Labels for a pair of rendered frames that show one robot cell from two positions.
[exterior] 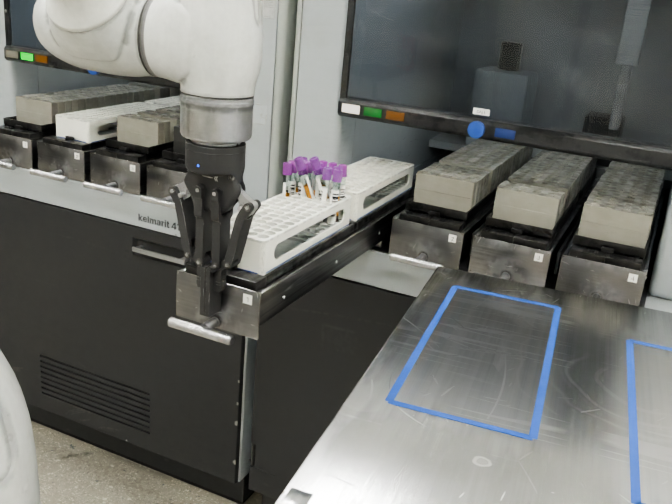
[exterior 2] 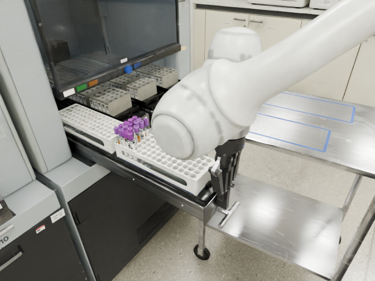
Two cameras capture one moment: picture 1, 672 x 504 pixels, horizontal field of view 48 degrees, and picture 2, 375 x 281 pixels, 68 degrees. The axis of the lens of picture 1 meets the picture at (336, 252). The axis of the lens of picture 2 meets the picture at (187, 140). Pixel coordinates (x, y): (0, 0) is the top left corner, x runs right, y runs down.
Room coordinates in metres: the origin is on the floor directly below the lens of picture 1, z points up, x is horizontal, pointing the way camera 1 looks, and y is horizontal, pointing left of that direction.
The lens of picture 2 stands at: (0.91, 0.68, 1.33)
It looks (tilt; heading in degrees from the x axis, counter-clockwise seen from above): 34 degrees down; 283
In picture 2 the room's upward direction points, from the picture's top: 1 degrees counter-clockwise
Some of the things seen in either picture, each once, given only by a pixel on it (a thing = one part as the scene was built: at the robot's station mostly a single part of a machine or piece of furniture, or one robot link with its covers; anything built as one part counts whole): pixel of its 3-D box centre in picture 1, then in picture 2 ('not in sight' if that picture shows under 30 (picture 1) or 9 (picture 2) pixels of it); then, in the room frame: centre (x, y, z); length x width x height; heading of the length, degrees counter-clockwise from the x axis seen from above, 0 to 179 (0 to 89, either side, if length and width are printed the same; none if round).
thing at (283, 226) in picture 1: (283, 229); (163, 159); (1.12, 0.08, 0.83); 0.30 x 0.10 x 0.06; 157
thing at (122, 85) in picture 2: (535, 197); (130, 86); (1.40, -0.37, 0.85); 0.12 x 0.02 x 0.06; 66
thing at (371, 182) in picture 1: (363, 188); (92, 127); (1.41, -0.04, 0.83); 0.30 x 0.10 x 0.06; 157
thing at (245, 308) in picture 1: (319, 239); (131, 158); (1.24, 0.03, 0.78); 0.73 x 0.14 x 0.09; 157
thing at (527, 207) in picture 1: (526, 208); (145, 90); (1.31, -0.33, 0.85); 0.12 x 0.02 x 0.06; 66
